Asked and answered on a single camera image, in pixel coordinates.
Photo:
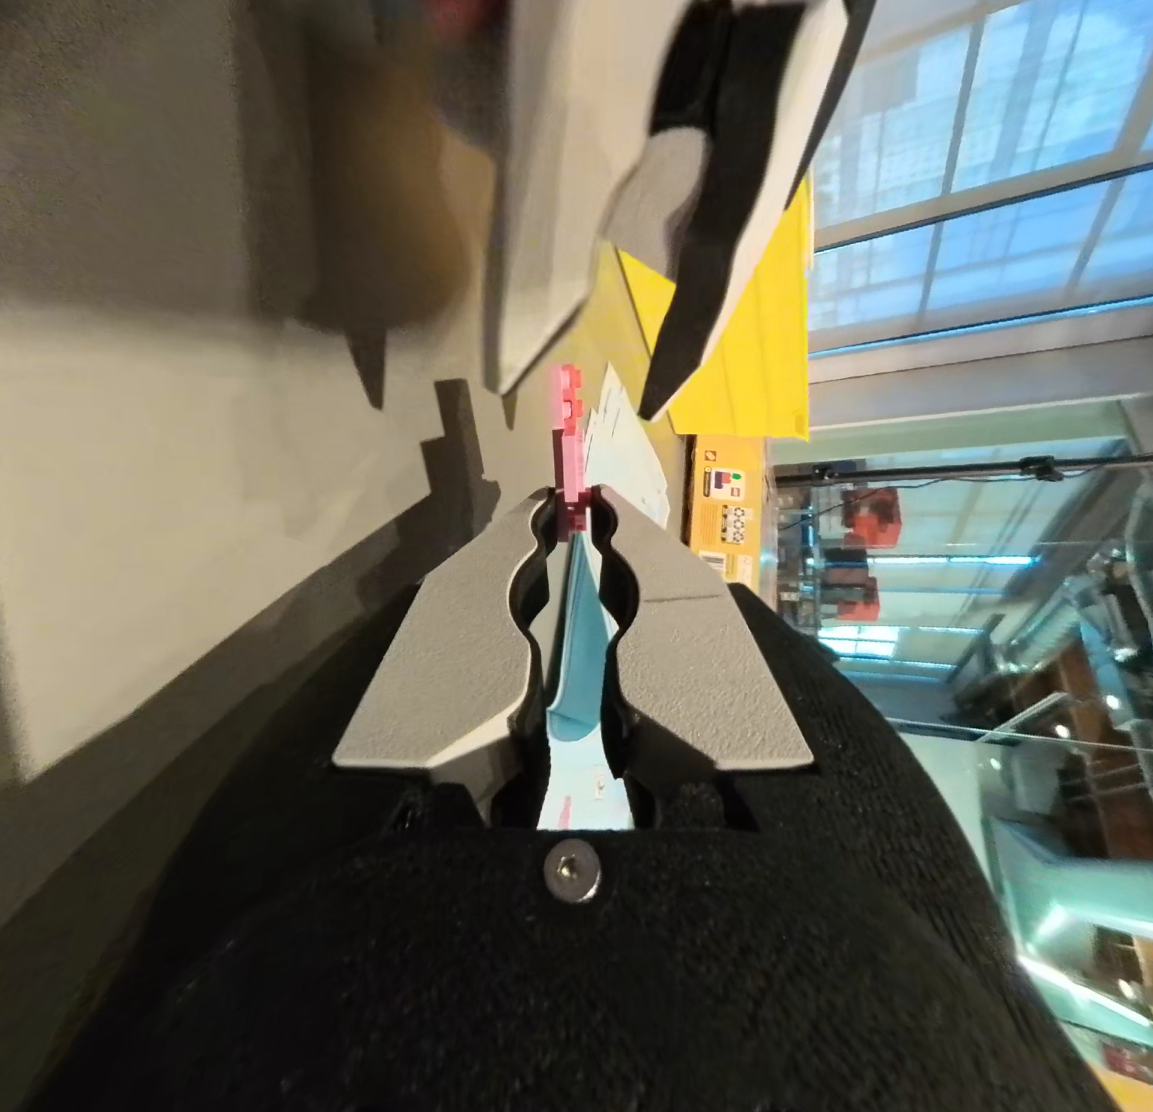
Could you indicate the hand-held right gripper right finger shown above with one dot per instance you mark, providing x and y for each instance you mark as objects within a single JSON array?
[{"x": 711, "y": 680}]

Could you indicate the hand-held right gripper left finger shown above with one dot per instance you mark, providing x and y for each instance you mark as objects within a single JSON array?
[{"x": 431, "y": 680}]

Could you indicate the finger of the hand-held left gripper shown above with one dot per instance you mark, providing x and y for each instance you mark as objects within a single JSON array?
[
  {"x": 568, "y": 140},
  {"x": 793, "y": 95}
]

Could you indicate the light blue instruction booklet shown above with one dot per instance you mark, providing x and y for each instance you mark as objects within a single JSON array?
[{"x": 581, "y": 663}]

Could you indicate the long pink brick plate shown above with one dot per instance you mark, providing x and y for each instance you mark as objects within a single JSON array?
[{"x": 573, "y": 513}]

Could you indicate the yellow plastic bin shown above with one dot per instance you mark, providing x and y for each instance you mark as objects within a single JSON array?
[{"x": 756, "y": 338}]

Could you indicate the pink wedge brick plate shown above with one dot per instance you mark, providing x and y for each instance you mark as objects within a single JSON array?
[{"x": 568, "y": 455}]

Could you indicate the red wedge brick plate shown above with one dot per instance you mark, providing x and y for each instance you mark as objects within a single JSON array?
[{"x": 562, "y": 410}]

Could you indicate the grey desk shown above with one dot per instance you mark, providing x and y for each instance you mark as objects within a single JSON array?
[{"x": 180, "y": 410}]

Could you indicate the red black tool case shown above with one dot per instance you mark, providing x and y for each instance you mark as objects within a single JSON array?
[
  {"x": 851, "y": 586},
  {"x": 870, "y": 518}
]

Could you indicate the yellow toy box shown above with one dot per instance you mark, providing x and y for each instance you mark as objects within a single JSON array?
[{"x": 729, "y": 509}]

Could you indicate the glass partition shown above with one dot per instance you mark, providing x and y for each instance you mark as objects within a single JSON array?
[{"x": 990, "y": 680}]

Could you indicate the black pole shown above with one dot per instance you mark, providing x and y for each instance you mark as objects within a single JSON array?
[{"x": 945, "y": 471}]

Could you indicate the window with black frame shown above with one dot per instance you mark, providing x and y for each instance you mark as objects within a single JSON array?
[{"x": 990, "y": 140}]

